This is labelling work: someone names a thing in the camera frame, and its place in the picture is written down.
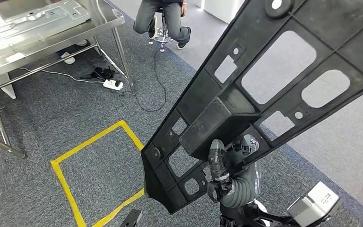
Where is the stainless steel workbench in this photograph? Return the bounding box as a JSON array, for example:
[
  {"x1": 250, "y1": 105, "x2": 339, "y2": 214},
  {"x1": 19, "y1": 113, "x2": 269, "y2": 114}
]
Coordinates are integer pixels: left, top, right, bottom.
[{"x1": 0, "y1": 0, "x2": 138, "y2": 159}]

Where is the white cabinet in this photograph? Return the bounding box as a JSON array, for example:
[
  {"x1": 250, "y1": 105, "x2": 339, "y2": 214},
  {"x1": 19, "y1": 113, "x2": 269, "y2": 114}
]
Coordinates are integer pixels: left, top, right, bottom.
[{"x1": 0, "y1": 72, "x2": 17, "y2": 100}]

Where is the black floor cable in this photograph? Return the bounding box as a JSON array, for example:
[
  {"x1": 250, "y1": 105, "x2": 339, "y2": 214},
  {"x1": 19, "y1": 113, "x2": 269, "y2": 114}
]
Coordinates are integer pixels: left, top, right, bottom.
[{"x1": 134, "y1": 47, "x2": 167, "y2": 113}]

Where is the black plastic plate frame part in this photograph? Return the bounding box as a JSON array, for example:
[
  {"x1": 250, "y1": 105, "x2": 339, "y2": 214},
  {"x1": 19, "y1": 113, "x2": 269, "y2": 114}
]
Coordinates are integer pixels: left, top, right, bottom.
[{"x1": 140, "y1": 0, "x2": 363, "y2": 215}]

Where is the black power adapter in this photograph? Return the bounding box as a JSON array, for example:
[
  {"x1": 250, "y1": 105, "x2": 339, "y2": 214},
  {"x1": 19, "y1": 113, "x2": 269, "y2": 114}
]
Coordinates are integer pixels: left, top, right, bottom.
[{"x1": 80, "y1": 66, "x2": 116, "y2": 81}]

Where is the white power strip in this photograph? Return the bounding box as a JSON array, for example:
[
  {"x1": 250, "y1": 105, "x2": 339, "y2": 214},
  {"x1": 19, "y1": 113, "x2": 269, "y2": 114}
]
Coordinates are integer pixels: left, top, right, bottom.
[{"x1": 102, "y1": 79, "x2": 124, "y2": 91}]

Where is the chrome stool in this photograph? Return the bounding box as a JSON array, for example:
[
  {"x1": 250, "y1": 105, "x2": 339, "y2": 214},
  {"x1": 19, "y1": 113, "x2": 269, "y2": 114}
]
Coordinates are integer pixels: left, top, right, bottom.
[{"x1": 147, "y1": 8, "x2": 174, "y2": 53}]

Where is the white power cable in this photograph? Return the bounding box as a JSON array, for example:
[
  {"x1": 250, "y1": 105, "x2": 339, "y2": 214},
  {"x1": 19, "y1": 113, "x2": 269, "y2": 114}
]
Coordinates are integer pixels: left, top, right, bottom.
[{"x1": 18, "y1": 67, "x2": 104, "y2": 85}]

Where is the person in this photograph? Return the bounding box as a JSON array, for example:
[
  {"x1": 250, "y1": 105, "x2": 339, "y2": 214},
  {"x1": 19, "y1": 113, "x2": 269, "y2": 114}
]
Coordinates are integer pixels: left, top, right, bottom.
[
  {"x1": 133, "y1": 0, "x2": 192, "y2": 50},
  {"x1": 56, "y1": 39, "x2": 89, "y2": 65}
]

